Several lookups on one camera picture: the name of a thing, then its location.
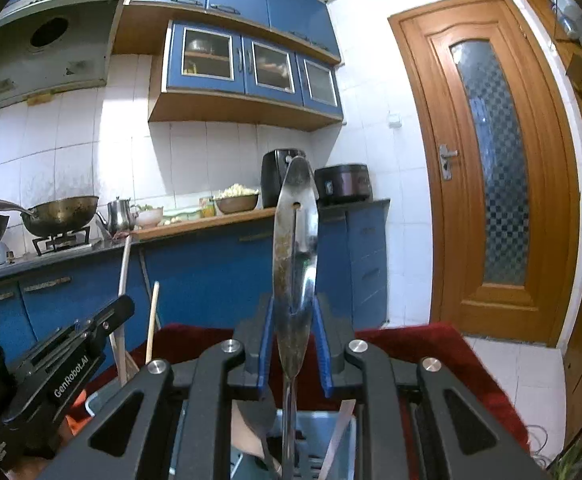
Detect dark rice cooker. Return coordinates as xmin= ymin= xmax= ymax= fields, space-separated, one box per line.
xmin=314 ymin=163 xmax=373 ymax=206

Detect metal bowl with food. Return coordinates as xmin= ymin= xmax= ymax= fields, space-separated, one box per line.
xmin=212 ymin=184 xmax=261 ymax=215

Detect red velvet cloth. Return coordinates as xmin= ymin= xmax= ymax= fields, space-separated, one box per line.
xmin=66 ymin=322 xmax=530 ymax=457

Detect black plastic utensil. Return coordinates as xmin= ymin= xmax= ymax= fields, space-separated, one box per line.
xmin=292 ymin=446 xmax=323 ymax=480

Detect blue glass-door cabinet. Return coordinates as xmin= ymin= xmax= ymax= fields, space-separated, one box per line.
xmin=148 ymin=20 xmax=346 ymax=132

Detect wooden spoon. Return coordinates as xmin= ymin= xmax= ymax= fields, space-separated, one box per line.
xmin=233 ymin=388 xmax=278 ymax=462

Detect white bowl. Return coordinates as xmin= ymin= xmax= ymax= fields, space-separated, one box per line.
xmin=134 ymin=205 xmax=165 ymax=229

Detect light blue utensil holder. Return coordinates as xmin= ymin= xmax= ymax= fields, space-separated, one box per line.
xmin=85 ymin=392 xmax=360 ymax=480

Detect metal spatula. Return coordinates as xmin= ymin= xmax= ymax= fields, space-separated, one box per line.
xmin=272 ymin=156 xmax=320 ymax=477

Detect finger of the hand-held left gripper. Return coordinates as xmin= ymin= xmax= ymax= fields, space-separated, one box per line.
xmin=74 ymin=294 xmax=136 ymax=341

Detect person's left hand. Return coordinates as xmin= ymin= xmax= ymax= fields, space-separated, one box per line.
xmin=11 ymin=417 xmax=74 ymax=480

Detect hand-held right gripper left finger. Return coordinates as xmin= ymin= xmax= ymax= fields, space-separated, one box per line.
xmin=36 ymin=295 xmax=277 ymax=480

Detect steel wok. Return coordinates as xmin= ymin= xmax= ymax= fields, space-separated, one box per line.
xmin=0 ymin=196 xmax=100 ymax=238

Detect metal door handle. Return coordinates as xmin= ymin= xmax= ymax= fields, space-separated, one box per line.
xmin=438 ymin=143 xmax=460 ymax=181

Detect blue base cabinets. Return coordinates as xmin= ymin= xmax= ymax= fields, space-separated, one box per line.
xmin=0 ymin=199 xmax=391 ymax=362

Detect gas stove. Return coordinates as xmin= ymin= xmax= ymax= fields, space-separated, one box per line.
xmin=0 ymin=225 xmax=103 ymax=269

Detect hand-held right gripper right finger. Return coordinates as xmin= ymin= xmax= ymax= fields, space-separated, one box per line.
xmin=311 ymin=295 xmax=552 ymax=480

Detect wooden cutting board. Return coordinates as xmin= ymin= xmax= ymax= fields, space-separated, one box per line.
xmin=130 ymin=205 xmax=277 ymax=241

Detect black air fryer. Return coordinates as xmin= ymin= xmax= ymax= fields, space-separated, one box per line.
xmin=261 ymin=148 xmax=307 ymax=209

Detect wooden door with glass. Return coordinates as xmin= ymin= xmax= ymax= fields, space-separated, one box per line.
xmin=388 ymin=0 xmax=582 ymax=349

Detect clear plastic bottle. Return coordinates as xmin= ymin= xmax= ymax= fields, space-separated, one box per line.
xmin=552 ymin=0 xmax=582 ymax=42

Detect orange printed cloth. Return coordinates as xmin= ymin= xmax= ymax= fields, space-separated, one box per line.
xmin=65 ymin=374 xmax=98 ymax=428

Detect grey range hood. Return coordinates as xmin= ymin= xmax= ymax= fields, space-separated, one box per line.
xmin=0 ymin=0 xmax=126 ymax=114

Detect steel kettle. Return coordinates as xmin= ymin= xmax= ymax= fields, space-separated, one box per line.
xmin=96 ymin=197 xmax=140 ymax=235

